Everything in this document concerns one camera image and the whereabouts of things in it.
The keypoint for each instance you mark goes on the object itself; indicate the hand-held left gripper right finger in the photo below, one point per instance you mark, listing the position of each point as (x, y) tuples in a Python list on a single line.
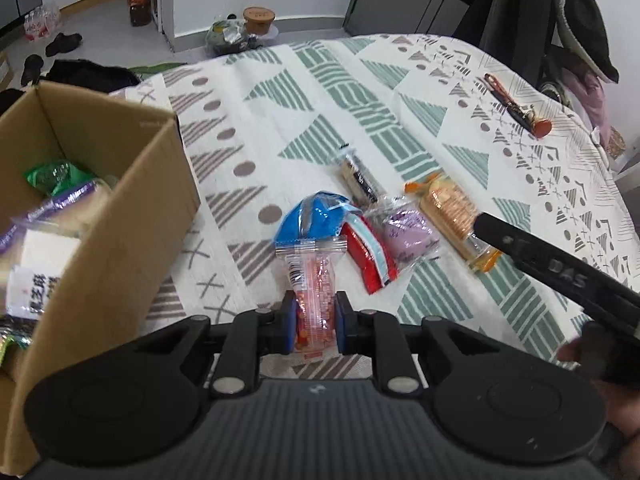
[(344, 324)]

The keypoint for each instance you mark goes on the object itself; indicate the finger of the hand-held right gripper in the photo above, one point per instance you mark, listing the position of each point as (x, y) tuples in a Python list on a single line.
[(505, 242)]

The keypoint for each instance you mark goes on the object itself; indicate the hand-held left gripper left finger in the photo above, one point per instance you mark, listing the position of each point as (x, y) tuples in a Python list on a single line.
[(288, 322)]

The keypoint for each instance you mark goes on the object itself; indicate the clear orange snack packet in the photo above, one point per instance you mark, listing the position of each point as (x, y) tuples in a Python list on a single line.
[(312, 285)]

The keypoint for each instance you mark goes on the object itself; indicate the orange biscuit packet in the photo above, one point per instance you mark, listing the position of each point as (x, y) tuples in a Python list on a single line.
[(447, 210)]

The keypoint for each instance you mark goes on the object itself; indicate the brown cardboard box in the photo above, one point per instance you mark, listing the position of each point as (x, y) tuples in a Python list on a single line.
[(125, 260)]

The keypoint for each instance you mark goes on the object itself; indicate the white bread packet black label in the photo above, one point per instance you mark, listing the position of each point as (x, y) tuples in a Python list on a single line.
[(40, 265)]

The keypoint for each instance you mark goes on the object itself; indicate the long purple bread packet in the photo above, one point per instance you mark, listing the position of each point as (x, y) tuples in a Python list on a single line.
[(60, 205)]

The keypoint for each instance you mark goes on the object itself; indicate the green snack packet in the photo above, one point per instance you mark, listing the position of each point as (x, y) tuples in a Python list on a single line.
[(10, 342), (55, 176)]

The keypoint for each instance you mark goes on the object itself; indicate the person's right hand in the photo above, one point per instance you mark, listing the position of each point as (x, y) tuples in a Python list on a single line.
[(625, 410)]

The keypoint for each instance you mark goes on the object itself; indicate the red snack packet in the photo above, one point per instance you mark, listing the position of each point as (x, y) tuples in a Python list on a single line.
[(372, 260)]

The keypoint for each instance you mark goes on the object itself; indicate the round purple snack packet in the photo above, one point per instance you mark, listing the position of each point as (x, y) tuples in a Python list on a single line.
[(407, 232)]

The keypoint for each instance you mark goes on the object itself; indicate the blue snack packet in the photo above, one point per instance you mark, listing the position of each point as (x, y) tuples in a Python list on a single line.
[(315, 217)]

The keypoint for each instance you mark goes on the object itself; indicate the dark stick snack packet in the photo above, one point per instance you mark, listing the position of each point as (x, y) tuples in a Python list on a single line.
[(357, 177)]

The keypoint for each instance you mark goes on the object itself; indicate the pink cloth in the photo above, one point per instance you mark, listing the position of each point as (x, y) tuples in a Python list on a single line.
[(592, 105)]

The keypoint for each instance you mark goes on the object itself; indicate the patterned white blanket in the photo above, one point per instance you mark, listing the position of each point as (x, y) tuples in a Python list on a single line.
[(325, 110)]

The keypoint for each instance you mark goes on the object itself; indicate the dark office chair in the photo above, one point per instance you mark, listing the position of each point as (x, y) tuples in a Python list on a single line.
[(515, 20)]

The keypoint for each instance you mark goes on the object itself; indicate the black jacket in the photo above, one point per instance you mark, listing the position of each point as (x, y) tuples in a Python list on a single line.
[(585, 15)]

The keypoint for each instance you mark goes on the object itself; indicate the black bag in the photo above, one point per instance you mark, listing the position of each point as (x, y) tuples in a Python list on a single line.
[(85, 77)]

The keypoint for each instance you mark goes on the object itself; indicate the black shoe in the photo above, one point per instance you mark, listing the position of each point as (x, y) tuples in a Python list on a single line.
[(31, 70), (64, 44)]

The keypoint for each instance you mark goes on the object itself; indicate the pack of water bottles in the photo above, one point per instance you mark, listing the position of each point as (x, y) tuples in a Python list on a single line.
[(42, 22)]

